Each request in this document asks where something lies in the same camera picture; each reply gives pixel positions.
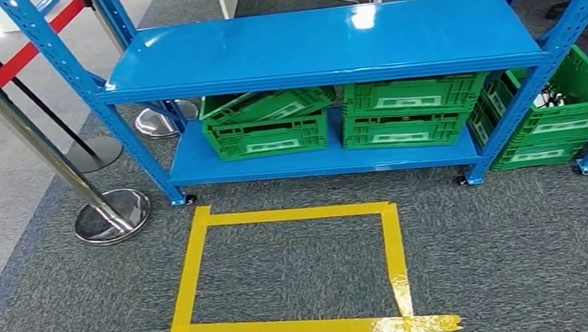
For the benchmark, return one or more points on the tall open green crate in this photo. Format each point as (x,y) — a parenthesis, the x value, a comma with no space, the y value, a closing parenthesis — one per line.
(582,95)

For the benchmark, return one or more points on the chrome stanchion post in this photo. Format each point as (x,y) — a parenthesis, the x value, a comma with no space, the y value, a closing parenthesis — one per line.
(109,215)

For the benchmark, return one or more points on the tilted folded green crate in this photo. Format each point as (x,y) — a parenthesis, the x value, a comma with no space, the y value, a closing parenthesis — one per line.
(264,105)

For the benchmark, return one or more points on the black stanchion post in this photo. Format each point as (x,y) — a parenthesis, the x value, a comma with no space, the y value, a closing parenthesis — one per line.
(96,152)
(154,123)

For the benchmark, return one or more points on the small white parts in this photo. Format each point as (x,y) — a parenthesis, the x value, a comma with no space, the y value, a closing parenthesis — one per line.
(546,99)

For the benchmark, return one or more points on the flat green plastic crate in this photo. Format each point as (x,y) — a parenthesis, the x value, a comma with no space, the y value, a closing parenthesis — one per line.
(539,155)

